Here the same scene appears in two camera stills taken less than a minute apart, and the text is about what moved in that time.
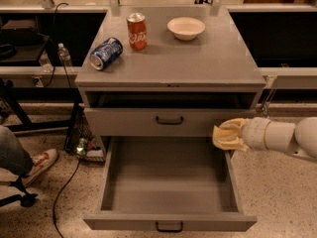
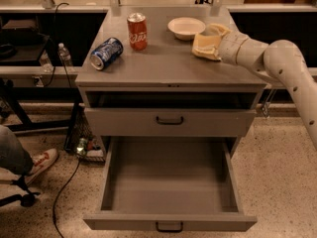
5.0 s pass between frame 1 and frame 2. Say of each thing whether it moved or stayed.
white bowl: stayed
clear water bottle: stayed
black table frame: stayed
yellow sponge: moved
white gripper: moved
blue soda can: stayed
